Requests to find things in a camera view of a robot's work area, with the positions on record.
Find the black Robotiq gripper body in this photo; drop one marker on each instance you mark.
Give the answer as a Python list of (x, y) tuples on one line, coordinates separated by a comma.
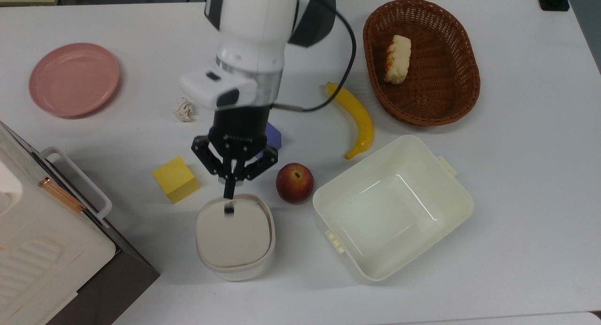
[(240, 132)]

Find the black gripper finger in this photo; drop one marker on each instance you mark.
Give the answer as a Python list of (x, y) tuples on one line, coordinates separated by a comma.
[(256, 167), (209, 158)]

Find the small white trash can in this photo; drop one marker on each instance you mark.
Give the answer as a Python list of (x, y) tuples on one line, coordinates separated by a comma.
[(235, 240)]

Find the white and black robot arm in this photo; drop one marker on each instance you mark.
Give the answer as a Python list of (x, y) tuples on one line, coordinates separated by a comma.
[(256, 24)]

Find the purple cube block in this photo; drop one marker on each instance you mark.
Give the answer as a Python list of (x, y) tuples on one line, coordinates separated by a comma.
[(273, 138)]

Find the yellow cube block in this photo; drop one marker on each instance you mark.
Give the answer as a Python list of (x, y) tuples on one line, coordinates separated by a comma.
[(175, 179)]

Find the red apple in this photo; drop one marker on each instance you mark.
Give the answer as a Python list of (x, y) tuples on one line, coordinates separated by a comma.
[(294, 183)]

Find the crumpled white paper ball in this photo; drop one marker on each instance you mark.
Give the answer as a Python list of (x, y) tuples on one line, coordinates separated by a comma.
[(183, 110)]

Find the yellow banana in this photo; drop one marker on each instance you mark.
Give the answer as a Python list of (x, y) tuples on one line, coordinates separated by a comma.
[(358, 116)]

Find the cream square plastic bin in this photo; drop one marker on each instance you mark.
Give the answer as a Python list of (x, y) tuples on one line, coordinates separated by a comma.
[(392, 210)]

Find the copper door latch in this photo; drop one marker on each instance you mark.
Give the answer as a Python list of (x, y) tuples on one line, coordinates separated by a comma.
[(61, 195)]

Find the pink round plate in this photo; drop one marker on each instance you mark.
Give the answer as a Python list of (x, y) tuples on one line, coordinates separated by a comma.
[(74, 80)]

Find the dark brown wooden drawer box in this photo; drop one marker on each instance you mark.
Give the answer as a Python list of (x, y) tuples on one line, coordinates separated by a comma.
[(117, 287)]

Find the pale bread piece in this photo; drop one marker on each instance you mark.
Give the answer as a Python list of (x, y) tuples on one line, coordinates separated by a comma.
[(397, 59)]

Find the cream cabinet with door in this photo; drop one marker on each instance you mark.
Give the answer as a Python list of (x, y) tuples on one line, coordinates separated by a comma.
[(42, 264)]

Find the brown oval wicker basket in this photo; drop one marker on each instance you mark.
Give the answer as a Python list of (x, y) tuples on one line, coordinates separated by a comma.
[(441, 95)]

